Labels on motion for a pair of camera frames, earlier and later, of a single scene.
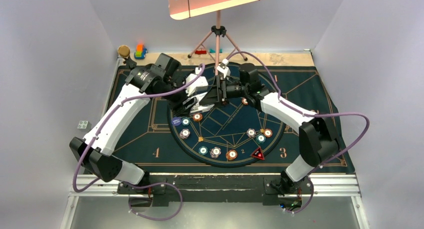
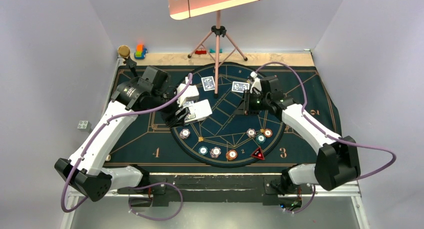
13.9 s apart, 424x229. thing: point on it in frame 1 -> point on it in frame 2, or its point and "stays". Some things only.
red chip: [268, 132] stays
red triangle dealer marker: [258, 154] stays
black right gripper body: [231, 90] -> [257, 102]
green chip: [260, 138] stays
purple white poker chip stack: [215, 152] stays
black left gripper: [179, 110] -> [178, 119]
